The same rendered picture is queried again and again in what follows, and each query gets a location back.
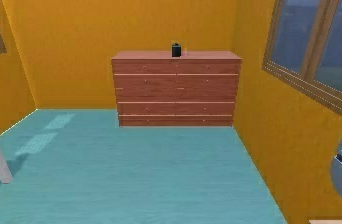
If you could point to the small black box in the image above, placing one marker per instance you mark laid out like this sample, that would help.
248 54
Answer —
176 50

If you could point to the red-brown wooden chest of drawers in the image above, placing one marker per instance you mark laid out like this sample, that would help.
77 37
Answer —
175 90

